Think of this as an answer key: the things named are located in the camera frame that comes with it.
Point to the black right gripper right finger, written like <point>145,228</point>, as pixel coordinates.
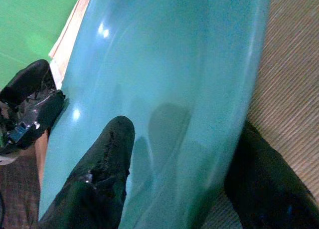
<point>264,184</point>

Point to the beige woven placemat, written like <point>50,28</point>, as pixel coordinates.
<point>289,89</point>

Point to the teal round plate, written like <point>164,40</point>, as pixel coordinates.
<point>159,84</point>

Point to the brown checked rug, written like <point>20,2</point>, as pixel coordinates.
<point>18,191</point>

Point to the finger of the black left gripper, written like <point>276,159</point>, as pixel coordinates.
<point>25,79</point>
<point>42,114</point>

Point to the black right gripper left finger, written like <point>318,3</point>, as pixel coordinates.
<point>99,179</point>

